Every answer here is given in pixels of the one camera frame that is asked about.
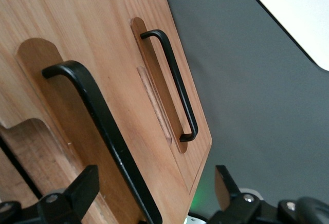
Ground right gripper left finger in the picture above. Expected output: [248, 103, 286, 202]
[38, 164, 100, 224]

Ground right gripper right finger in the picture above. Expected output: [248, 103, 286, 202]
[207, 164, 261, 224]

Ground black metal drawer handle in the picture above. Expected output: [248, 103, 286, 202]
[140, 29, 199, 143]
[42, 60, 163, 224]

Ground wooden drawer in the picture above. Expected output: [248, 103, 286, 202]
[0, 0, 192, 224]
[102, 0, 212, 196]

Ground beige rectangular tray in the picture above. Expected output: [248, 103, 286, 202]
[237, 0, 329, 72]

